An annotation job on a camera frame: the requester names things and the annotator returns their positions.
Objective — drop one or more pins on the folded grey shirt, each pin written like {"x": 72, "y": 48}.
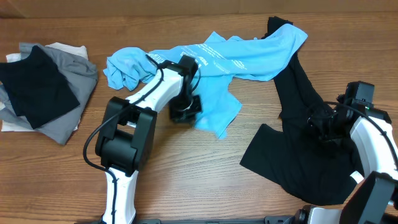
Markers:
{"x": 82, "y": 77}

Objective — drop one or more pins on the folded white shirt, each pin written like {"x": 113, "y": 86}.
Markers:
{"x": 80, "y": 51}

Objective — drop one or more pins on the black t-shirt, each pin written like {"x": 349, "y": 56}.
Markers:
{"x": 316, "y": 171}

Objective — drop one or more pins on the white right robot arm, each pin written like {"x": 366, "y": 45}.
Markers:
{"x": 354, "y": 115}

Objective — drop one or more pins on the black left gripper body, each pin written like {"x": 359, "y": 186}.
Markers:
{"x": 186, "y": 104}

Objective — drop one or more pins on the light blue printed t-shirt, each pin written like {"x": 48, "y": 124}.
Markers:
{"x": 219, "y": 61}

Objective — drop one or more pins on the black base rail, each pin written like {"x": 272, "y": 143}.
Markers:
{"x": 266, "y": 220}

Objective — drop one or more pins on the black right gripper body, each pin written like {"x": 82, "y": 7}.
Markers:
{"x": 319, "y": 123}

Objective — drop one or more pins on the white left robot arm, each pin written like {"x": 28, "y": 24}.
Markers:
{"x": 126, "y": 135}

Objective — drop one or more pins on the folded black shirt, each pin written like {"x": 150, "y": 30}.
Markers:
{"x": 36, "y": 88}

